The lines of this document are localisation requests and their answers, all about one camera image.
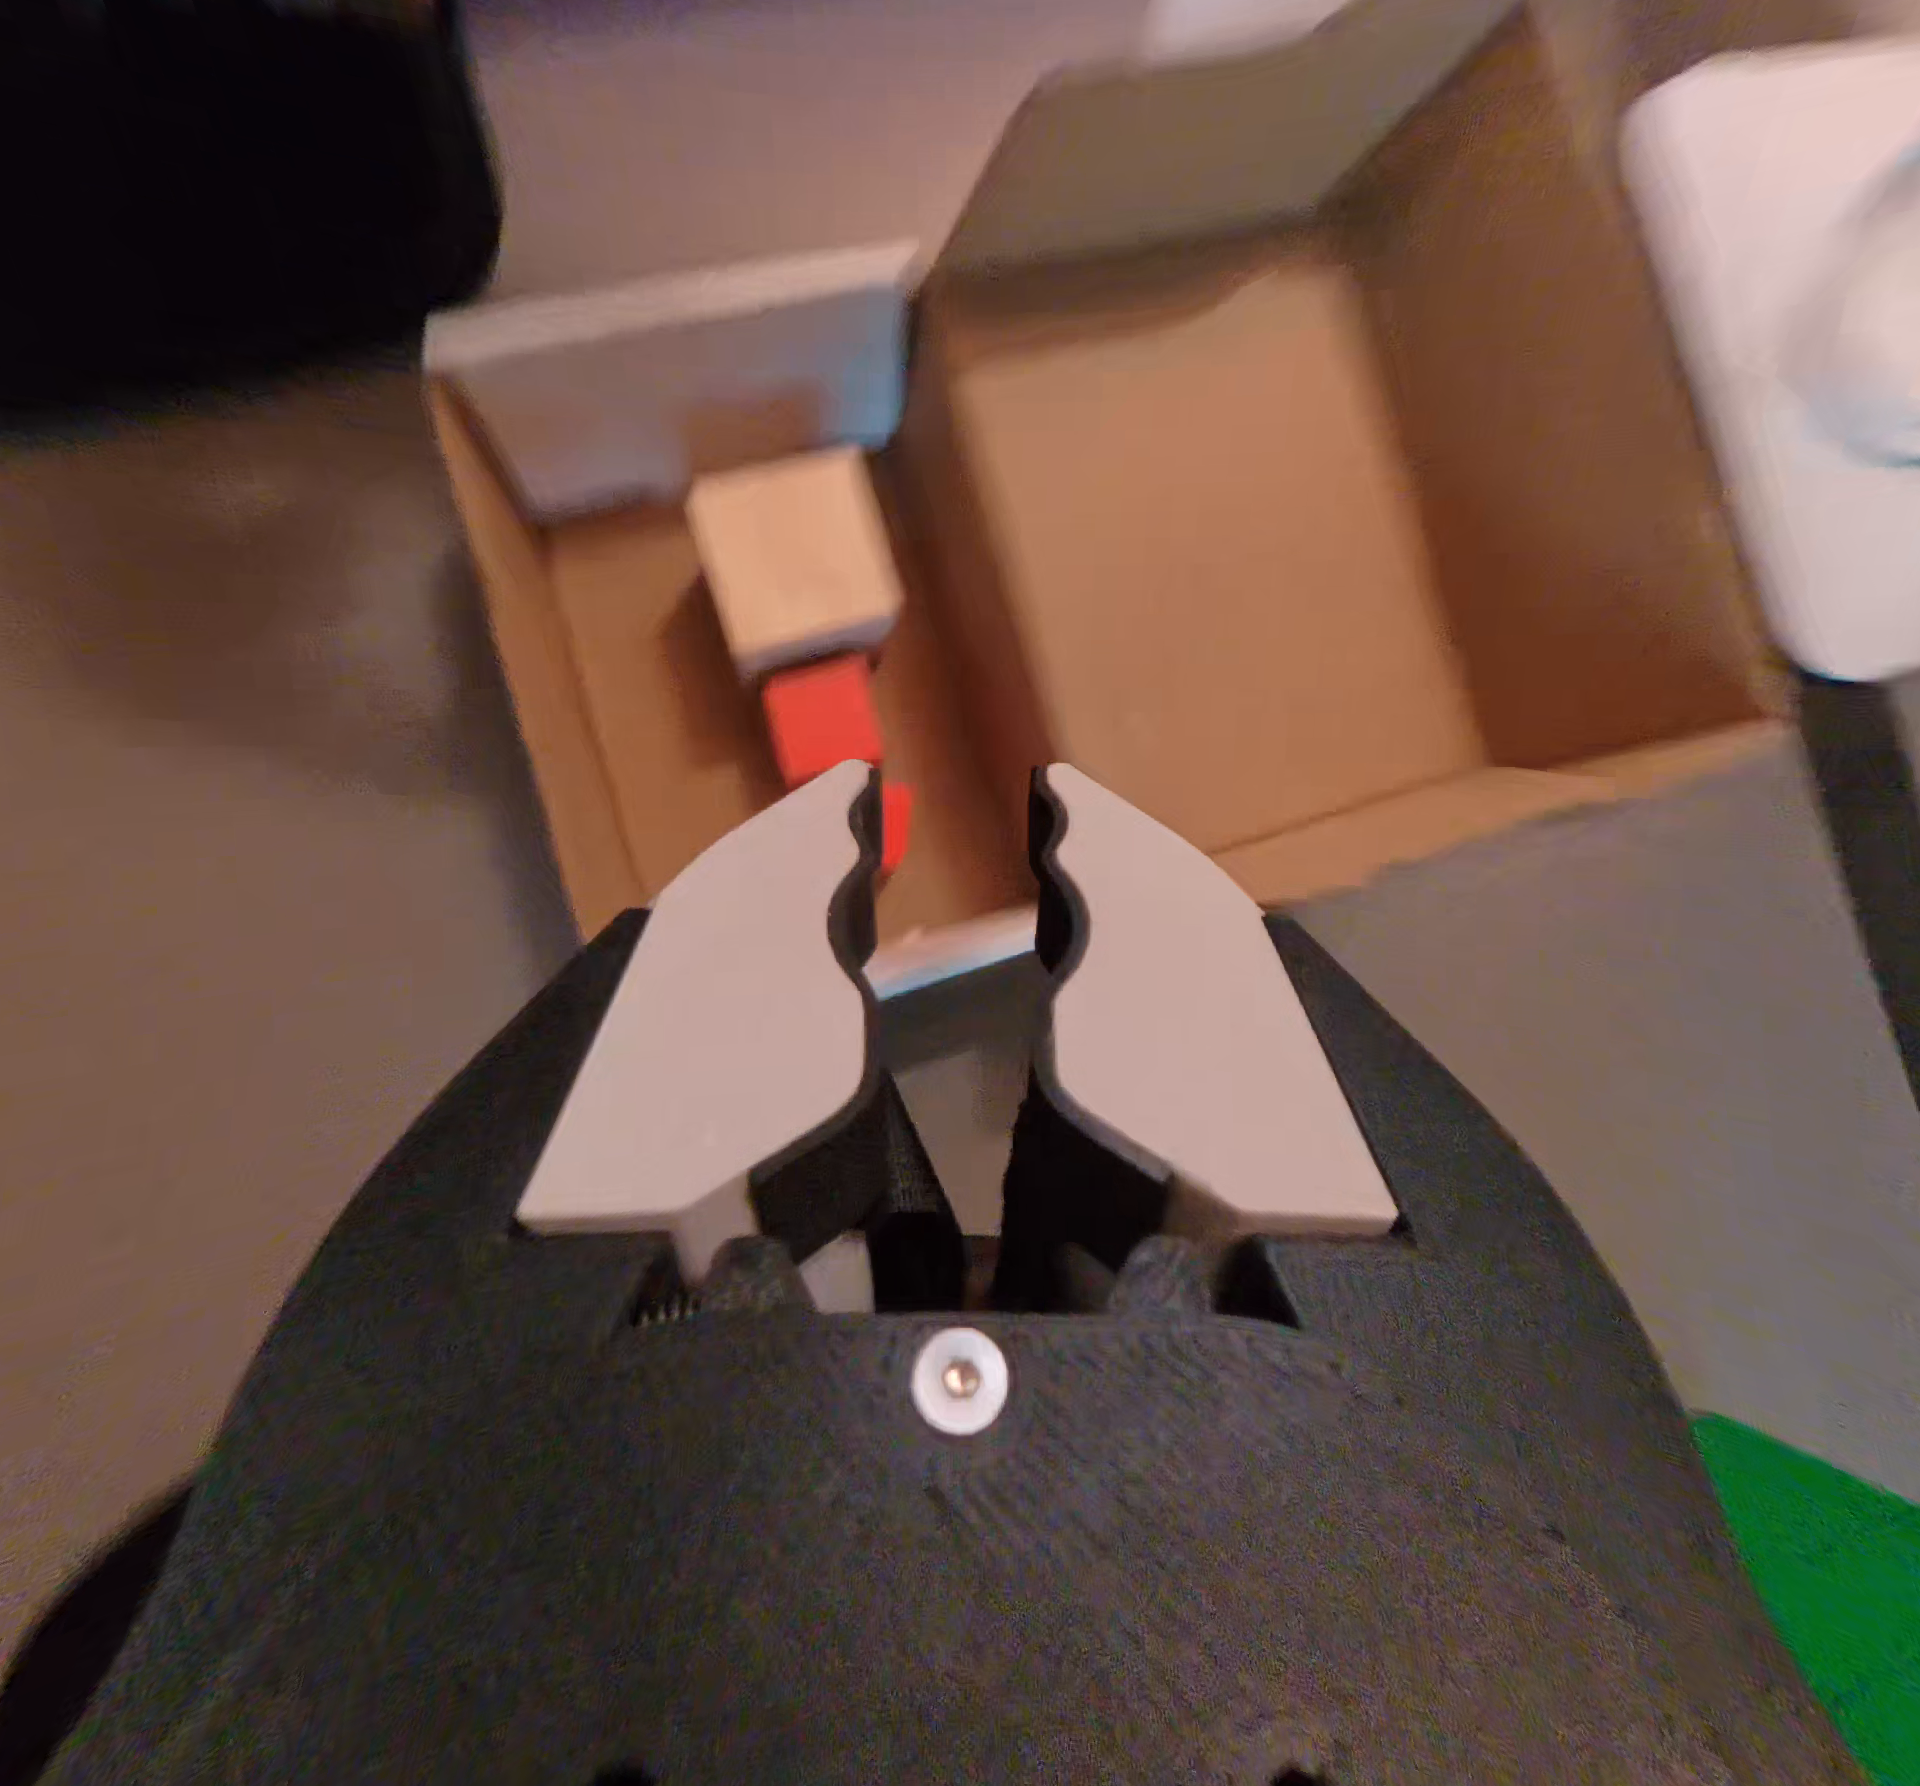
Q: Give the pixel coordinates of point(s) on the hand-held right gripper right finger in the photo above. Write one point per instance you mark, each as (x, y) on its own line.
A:
(1201, 1052)

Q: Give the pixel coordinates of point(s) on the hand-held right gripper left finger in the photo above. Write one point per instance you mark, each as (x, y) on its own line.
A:
(721, 1052)

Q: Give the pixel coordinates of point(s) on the red block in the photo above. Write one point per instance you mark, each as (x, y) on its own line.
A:
(817, 722)

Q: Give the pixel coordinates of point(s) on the wooden block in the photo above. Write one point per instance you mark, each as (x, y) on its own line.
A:
(790, 542)

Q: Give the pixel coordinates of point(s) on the green plastic bin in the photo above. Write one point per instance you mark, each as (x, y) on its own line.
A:
(1830, 1591)

